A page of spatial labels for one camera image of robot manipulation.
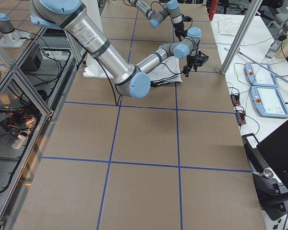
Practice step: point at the aluminium frame post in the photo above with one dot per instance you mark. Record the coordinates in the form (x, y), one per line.
(246, 22)

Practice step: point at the black laptop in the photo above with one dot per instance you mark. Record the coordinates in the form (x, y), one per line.
(274, 150)

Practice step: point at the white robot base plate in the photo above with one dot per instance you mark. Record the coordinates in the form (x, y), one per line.
(93, 69)

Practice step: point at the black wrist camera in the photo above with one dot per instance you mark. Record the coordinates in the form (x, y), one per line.
(187, 18)

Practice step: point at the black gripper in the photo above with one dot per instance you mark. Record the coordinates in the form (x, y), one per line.
(191, 60)
(178, 29)

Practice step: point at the blue teach pendant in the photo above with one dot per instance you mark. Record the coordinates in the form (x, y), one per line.
(268, 102)
(258, 76)

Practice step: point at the black camera stand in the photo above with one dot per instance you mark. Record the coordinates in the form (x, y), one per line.
(272, 196)

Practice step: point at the grey cartoon print t-shirt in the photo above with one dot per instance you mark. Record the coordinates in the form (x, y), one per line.
(167, 72)

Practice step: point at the black USB hub left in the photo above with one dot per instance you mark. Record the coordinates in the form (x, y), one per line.
(235, 98)

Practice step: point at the silver reacher grabber stick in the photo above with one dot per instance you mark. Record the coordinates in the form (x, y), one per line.
(259, 64)

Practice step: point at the black USB hub right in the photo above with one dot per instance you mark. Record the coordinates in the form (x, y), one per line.
(240, 118)

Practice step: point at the near blue teach pendant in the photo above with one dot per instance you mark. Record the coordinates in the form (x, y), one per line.
(268, 102)

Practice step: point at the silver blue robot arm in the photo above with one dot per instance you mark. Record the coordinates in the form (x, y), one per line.
(130, 80)
(170, 9)

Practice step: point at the black usb hub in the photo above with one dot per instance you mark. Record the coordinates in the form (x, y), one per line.
(235, 98)
(240, 118)

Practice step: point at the aluminium frame cabinet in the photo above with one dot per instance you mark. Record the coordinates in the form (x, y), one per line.
(32, 83)

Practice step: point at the clear plastic bag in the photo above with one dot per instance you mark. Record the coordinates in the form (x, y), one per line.
(228, 26)

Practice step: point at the far blue teach pendant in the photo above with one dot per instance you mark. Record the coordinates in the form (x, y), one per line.
(258, 76)

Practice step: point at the red cylinder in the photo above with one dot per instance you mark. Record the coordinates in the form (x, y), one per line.
(212, 10)

